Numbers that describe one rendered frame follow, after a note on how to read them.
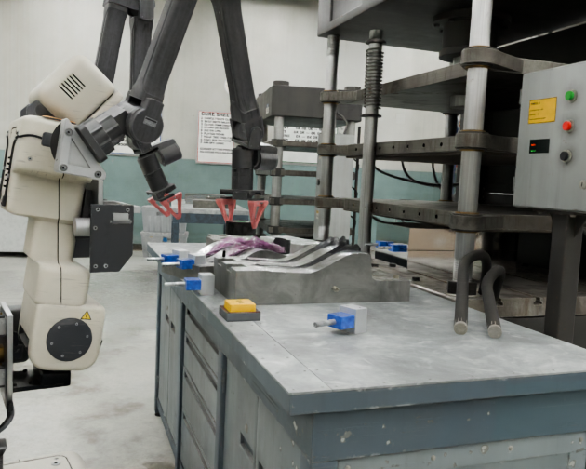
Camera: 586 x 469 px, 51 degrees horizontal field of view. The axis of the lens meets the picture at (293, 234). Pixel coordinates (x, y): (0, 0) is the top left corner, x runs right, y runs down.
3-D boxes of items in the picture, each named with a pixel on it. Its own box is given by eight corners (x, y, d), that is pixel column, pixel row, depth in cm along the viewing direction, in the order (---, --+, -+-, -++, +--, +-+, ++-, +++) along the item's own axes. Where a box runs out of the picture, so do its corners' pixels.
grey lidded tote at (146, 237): (139, 257, 798) (139, 232, 795) (142, 253, 839) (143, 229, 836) (186, 259, 806) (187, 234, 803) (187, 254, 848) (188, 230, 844)
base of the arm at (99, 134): (65, 129, 136) (77, 127, 126) (96, 110, 139) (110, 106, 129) (89, 162, 140) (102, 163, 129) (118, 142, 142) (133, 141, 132)
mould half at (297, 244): (198, 285, 182) (200, 247, 181) (161, 272, 203) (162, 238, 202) (329, 275, 212) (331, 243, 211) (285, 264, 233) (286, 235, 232)
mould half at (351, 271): (234, 305, 156) (236, 252, 155) (213, 287, 181) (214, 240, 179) (409, 301, 173) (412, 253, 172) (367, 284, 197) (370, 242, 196)
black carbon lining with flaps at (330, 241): (252, 274, 163) (254, 238, 162) (237, 265, 178) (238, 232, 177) (371, 273, 175) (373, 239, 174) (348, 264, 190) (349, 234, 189)
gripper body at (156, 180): (166, 188, 193) (156, 166, 190) (178, 189, 184) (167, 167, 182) (148, 196, 190) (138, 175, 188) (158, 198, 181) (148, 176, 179)
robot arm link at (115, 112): (97, 116, 136) (107, 121, 132) (134, 91, 139) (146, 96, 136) (117, 150, 142) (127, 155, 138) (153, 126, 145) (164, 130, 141)
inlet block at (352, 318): (322, 340, 127) (324, 314, 126) (306, 334, 131) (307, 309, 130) (366, 332, 135) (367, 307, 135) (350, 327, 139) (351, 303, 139)
